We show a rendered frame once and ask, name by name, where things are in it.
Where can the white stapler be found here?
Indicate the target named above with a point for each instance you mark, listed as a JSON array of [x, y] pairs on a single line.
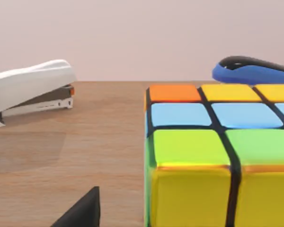
[[26, 87]]

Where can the blue and black stapler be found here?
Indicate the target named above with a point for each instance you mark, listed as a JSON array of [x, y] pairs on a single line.
[[248, 72]]

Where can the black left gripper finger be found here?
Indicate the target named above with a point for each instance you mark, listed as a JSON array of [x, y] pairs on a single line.
[[87, 211]]

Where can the multicoloured puzzle cube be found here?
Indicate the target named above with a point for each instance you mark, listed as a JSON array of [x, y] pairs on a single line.
[[203, 151]]

